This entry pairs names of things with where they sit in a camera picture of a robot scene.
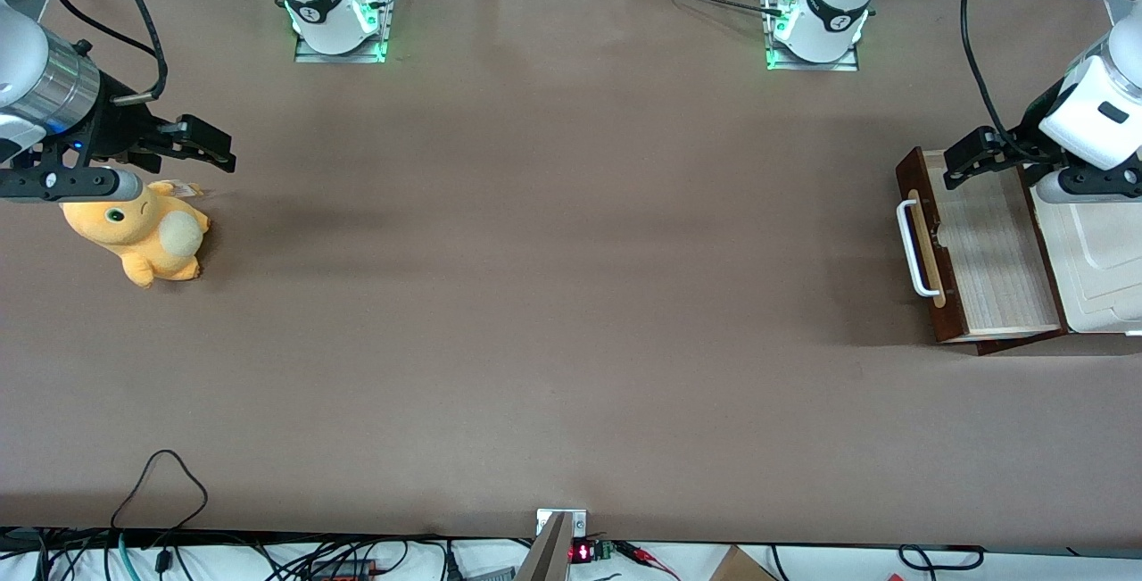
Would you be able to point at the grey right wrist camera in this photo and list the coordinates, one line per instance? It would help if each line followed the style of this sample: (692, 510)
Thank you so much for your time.
(62, 185)

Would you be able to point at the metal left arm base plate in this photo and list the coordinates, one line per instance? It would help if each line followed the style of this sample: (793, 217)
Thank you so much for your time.
(839, 66)

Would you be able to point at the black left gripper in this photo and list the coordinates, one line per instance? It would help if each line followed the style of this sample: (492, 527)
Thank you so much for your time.
(1026, 140)

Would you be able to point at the metal table edge bracket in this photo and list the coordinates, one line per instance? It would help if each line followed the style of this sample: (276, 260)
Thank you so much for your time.
(544, 518)

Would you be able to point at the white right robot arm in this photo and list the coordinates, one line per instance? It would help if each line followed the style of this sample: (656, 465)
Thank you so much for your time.
(18, 54)

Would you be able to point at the red display module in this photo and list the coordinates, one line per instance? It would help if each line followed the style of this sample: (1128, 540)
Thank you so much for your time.
(589, 551)

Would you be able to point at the brown cardboard piece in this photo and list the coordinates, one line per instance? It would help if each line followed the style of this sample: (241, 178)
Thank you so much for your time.
(740, 568)

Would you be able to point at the orange black device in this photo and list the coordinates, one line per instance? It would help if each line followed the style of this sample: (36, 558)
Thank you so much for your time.
(343, 570)

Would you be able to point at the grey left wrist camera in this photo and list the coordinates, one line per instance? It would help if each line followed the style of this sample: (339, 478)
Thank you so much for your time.
(1084, 186)

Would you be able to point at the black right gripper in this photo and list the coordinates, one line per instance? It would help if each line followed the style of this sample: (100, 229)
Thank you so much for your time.
(114, 128)

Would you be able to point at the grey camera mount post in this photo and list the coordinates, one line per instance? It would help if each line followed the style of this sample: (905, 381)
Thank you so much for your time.
(544, 559)

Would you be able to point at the orange plush toy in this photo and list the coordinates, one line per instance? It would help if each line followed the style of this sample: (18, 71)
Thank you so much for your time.
(147, 237)

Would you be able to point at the dark brown wooden drawer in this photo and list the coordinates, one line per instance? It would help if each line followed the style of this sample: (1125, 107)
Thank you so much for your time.
(990, 260)

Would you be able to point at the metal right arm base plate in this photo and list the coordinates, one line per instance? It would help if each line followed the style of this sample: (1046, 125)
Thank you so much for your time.
(308, 53)

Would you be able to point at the white cabinet body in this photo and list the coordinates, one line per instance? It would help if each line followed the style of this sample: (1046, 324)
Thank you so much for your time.
(1102, 269)

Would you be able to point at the red black clip leads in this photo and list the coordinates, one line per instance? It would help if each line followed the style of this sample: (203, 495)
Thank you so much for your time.
(647, 557)

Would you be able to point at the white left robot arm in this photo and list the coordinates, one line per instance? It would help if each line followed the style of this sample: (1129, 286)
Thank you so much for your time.
(1097, 117)

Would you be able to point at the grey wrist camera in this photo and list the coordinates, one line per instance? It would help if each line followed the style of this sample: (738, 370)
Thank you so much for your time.
(1084, 186)
(62, 185)

